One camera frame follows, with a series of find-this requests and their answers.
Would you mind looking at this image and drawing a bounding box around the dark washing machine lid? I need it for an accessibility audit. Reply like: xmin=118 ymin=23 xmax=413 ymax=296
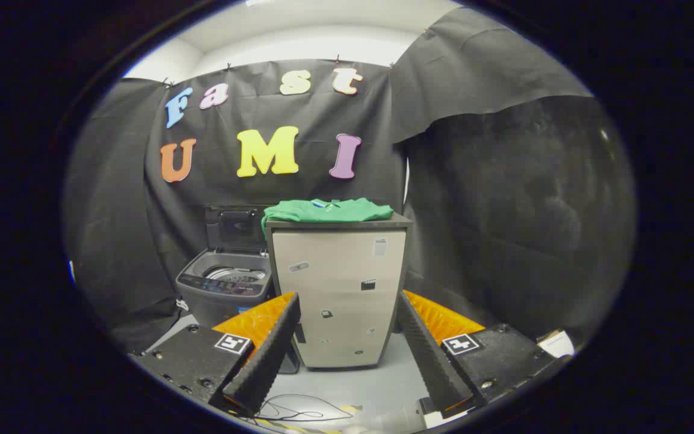
xmin=204 ymin=205 xmax=272 ymax=254

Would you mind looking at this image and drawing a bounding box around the green polo shirt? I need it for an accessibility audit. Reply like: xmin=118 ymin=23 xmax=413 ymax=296
xmin=261 ymin=198 xmax=395 ymax=236

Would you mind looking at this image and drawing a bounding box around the white paper box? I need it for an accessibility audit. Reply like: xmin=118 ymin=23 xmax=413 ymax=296
xmin=537 ymin=330 xmax=575 ymax=359

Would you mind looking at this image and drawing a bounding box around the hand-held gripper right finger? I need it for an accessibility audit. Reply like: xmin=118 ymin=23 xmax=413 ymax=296
xmin=396 ymin=289 xmax=571 ymax=421

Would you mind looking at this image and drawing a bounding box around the grey top-loading washing machine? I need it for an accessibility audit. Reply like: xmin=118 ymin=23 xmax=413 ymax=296
xmin=175 ymin=205 xmax=299 ymax=374

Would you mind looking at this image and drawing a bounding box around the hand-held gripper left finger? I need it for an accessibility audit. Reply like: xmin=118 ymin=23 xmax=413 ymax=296
xmin=130 ymin=292 xmax=301 ymax=417

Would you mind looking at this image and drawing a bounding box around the black backdrop cloth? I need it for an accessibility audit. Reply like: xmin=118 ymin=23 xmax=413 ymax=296
xmin=63 ymin=6 xmax=637 ymax=356

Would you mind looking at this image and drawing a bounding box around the thin black floor cable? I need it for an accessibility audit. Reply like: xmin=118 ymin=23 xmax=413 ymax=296
xmin=251 ymin=394 xmax=355 ymax=424

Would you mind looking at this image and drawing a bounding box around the grey cabinet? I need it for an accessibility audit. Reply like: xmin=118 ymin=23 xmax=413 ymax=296
xmin=264 ymin=214 xmax=414 ymax=370

